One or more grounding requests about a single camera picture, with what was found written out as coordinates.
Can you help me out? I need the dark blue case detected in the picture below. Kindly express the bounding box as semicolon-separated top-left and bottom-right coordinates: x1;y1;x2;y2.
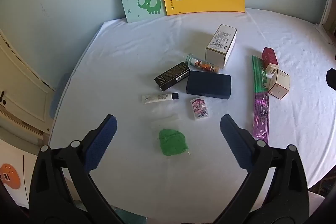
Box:
186;70;232;100

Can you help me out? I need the black carton box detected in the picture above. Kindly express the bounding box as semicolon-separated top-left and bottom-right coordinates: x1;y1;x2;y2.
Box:
154;62;191;92

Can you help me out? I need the orange guitar sticker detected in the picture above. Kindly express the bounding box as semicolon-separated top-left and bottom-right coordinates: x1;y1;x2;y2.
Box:
0;164;21;190

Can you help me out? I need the tall white carton box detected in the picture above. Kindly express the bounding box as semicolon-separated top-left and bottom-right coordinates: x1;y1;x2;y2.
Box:
205;24;237;69

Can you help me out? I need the green purple toothbrush package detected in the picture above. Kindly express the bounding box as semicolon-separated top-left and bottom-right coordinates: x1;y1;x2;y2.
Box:
251;55;270;139

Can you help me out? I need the white window frame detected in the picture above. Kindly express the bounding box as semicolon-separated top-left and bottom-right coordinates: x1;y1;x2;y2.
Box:
318;0;336;36

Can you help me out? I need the clear plastic bag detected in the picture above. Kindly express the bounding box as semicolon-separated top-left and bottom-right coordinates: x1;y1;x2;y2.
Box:
147;111;180;133

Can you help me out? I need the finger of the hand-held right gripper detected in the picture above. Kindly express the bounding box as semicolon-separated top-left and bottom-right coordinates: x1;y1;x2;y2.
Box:
325;69;336;88

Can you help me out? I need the cream panelled door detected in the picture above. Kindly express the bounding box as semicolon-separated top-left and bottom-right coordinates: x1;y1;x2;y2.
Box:
0;28;57;135

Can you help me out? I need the pink card pack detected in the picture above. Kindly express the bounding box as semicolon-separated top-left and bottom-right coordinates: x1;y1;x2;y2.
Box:
190;98;210;121

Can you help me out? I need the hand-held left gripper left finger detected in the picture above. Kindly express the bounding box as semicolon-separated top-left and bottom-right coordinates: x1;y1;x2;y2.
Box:
28;114;124;224

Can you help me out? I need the dark red carton box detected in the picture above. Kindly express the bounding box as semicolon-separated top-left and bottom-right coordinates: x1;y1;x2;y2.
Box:
261;47;280;79

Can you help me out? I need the green quilt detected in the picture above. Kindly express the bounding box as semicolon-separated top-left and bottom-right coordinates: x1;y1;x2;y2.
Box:
110;205;147;224

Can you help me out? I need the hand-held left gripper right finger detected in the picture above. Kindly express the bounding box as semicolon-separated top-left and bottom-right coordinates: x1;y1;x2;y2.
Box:
213;114;310;224

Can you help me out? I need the clear tube with orange print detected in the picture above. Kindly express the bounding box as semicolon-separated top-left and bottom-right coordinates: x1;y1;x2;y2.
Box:
186;53;222;74

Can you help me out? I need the small beige carton box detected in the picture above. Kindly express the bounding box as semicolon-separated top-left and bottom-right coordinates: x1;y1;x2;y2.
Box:
268;69;291;100

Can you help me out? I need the white tube with black cap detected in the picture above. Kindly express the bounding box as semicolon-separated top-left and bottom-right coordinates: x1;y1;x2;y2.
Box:
142;92;179;104

